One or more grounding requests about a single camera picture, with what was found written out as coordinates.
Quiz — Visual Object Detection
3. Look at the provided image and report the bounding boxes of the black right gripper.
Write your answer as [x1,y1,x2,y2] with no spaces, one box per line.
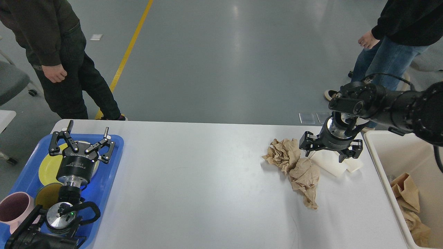
[299,117,363,163]

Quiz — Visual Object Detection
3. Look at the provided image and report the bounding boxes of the white cup behind gripper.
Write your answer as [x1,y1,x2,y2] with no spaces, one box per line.
[343,158,364,173]

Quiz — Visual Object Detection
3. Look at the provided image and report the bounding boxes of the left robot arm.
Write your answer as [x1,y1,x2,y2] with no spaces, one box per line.
[1,120,124,249]

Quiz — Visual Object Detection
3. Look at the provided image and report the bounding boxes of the dark green mug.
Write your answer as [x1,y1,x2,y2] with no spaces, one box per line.
[34,183,63,209]

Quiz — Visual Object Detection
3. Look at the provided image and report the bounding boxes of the yellow plastic plate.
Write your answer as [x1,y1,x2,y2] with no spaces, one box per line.
[38,143,83,187]

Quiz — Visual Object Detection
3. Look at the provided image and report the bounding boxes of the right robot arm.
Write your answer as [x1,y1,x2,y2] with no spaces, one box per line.
[299,78,443,170]

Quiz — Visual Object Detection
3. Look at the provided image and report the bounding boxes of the blue plastic tray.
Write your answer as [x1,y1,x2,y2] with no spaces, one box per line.
[9,134,124,249]

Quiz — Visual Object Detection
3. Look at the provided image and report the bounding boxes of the beige plastic bin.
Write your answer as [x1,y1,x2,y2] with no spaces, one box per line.
[364,131,443,249]

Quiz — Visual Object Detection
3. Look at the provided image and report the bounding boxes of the brown paper top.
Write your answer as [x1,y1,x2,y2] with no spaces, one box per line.
[262,139,301,175]

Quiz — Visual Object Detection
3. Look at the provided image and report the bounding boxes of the pink ribbed mug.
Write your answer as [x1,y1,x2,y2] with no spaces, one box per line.
[0,191,35,234]

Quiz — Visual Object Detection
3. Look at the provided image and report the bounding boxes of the white paper cup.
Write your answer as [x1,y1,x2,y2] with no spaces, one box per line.
[308,150,347,177]

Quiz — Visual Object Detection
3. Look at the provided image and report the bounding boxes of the right floor socket plate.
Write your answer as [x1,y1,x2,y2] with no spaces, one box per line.
[316,112,331,125]

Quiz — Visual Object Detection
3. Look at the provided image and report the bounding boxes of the brown paper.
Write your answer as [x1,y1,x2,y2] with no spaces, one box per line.
[262,139,301,175]
[289,158,320,210]

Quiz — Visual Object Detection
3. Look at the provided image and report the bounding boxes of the white side table corner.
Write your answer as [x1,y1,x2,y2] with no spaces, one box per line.
[0,109,16,133]

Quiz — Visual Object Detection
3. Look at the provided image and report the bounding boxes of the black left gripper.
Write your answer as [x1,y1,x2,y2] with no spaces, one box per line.
[48,120,115,185]

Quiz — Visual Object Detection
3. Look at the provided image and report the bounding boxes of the person in dark clothes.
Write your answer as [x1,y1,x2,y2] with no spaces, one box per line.
[1,0,128,120]

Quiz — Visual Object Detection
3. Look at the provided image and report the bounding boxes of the grey office chair right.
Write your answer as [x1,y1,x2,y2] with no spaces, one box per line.
[411,39,443,72]

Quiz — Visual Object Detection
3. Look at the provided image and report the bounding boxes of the left floor socket plate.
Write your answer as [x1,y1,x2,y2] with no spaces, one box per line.
[299,112,316,125]

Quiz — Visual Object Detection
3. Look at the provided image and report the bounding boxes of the floor socket plate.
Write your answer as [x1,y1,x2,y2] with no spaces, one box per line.
[299,112,316,125]
[316,112,331,125]

